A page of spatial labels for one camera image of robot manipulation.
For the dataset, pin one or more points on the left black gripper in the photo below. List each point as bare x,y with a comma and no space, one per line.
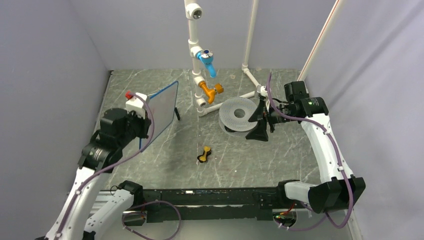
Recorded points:
144,124

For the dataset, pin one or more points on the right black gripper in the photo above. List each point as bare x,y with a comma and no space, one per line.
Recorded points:
259,132

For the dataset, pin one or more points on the blue framed whiteboard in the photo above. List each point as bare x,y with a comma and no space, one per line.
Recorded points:
162,105

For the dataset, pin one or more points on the yellow black eraser pad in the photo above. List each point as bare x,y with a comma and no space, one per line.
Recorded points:
203,158

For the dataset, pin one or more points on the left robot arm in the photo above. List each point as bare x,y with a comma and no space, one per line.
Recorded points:
98,159

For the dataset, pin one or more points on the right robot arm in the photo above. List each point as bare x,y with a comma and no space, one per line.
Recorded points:
339,189

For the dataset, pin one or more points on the orange plastic tap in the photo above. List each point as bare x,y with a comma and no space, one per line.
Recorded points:
211,92

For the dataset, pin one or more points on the blue plastic tap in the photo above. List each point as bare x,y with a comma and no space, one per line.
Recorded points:
206,57

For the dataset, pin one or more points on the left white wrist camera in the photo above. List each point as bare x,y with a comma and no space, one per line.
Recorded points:
134,104

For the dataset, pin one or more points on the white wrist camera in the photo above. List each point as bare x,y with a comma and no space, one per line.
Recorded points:
261,92
134,104

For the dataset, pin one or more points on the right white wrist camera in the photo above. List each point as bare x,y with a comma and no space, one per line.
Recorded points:
261,92

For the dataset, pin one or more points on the black wire whiteboard stand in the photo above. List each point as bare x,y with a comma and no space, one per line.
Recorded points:
177,114

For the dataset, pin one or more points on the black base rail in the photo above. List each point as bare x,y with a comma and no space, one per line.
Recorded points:
228,203

